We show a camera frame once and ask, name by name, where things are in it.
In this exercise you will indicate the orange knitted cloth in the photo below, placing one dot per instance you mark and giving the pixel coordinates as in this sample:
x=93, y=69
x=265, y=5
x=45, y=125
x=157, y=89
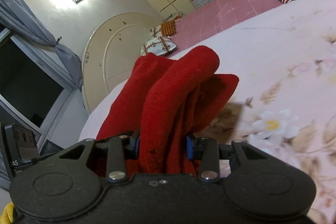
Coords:
x=168, y=28

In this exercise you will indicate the cream round headboard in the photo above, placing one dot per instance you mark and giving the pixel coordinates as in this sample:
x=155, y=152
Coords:
x=111, y=53

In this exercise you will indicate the floral pillow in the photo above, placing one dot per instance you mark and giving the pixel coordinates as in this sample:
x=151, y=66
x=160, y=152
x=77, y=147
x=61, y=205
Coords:
x=160, y=46
x=156, y=31

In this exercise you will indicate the red knit garment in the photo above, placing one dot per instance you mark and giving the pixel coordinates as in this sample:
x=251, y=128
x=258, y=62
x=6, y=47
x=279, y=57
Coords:
x=165, y=100

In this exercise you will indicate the window with white frame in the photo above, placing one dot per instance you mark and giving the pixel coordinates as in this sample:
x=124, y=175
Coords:
x=33, y=96

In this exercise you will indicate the grey curtain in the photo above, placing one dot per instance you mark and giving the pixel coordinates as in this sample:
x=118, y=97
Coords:
x=16, y=15

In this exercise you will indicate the front floral pillow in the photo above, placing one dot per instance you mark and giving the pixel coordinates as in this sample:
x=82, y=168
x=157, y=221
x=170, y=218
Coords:
x=160, y=46

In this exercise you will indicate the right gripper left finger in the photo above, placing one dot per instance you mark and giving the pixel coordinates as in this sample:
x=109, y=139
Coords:
x=119, y=150

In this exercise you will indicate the back floral pillow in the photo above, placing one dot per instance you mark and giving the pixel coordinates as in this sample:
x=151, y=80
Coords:
x=156, y=31

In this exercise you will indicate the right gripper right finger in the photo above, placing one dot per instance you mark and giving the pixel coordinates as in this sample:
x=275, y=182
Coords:
x=207, y=152

